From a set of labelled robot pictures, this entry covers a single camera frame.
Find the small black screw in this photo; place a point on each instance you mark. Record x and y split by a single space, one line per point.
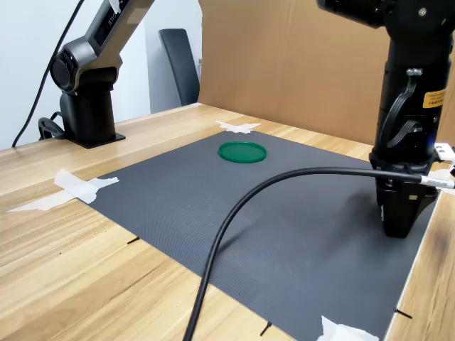
133 241
266 328
404 313

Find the dark grey mat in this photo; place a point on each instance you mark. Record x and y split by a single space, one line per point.
177 199

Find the brown cardboard partition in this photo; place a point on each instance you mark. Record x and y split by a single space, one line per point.
320 71

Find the dark grey chair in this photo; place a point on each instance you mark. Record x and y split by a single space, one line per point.
179 67

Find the round green lid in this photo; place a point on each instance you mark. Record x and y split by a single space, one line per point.
242 152

